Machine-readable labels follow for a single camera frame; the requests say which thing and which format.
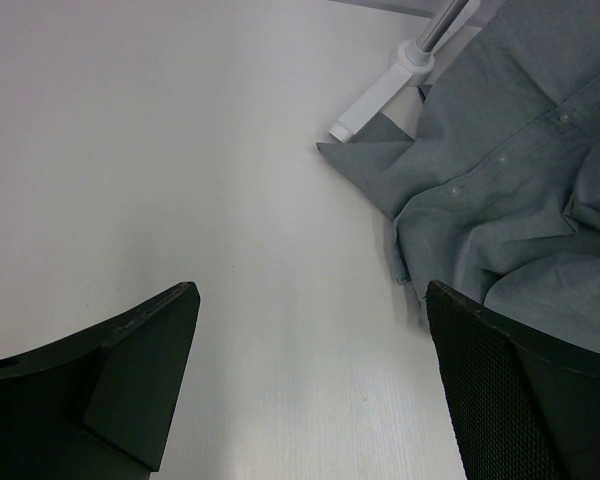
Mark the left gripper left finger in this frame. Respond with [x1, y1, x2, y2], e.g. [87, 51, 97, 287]
[0, 282, 200, 479]

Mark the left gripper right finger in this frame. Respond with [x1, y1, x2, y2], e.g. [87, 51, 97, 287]
[426, 281, 600, 479]

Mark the grey button shirt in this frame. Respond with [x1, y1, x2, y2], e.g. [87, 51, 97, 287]
[318, 1, 600, 353]

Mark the white rack foot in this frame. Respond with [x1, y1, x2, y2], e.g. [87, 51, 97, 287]
[328, 0, 481, 144]

